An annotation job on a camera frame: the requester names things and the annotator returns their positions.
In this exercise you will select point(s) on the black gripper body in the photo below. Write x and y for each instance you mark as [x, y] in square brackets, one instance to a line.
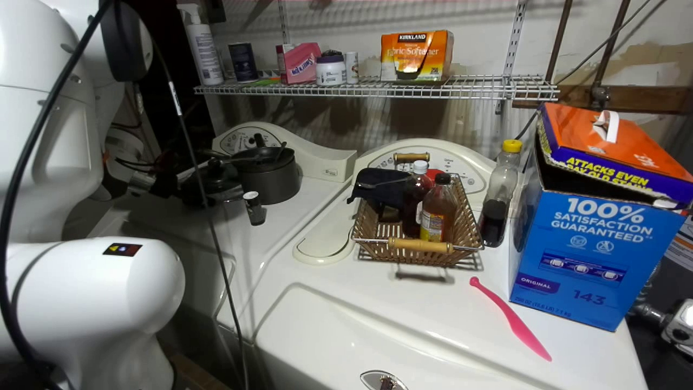
[213, 181]

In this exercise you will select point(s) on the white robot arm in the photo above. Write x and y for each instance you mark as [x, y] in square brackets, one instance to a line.
[86, 304]

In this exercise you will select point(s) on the black pot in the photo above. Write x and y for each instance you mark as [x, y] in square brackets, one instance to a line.
[273, 177]

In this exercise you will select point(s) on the small dark jar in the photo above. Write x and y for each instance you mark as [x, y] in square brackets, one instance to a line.
[253, 208]

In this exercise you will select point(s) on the dark round can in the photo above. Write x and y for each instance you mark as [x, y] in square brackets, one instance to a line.
[243, 61]

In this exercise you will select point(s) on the tall white plastic bottle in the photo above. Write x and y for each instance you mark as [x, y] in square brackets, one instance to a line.
[205, 51]

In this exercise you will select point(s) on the pink cardboard box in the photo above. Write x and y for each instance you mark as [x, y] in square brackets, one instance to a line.
[300, 65]

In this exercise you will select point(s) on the white jar with dark lid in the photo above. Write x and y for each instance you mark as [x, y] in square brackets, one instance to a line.
[330, 71]

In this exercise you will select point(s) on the bottle with white cap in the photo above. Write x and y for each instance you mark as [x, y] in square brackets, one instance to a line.
[417, 168]

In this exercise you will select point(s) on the dark bottle with red cap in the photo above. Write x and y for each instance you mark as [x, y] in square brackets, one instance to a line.
[432, 177]

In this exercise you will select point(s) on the amber bottle with yellow label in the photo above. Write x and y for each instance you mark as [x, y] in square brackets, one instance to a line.
[436, 213]

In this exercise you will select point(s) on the white washer with cream cap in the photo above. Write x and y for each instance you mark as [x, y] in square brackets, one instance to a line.
[403, 327]

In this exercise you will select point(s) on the dark sauce bottle yellow cap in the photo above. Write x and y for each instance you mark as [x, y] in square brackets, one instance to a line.
[498, 208]

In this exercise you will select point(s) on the metal shelf upright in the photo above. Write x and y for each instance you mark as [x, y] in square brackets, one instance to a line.
[513, 44]

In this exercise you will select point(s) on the blue and orange cardboard box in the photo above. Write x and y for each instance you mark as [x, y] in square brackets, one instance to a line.
[584, 253]

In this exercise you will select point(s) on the grey metal device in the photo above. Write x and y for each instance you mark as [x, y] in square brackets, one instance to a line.
[673, 328]

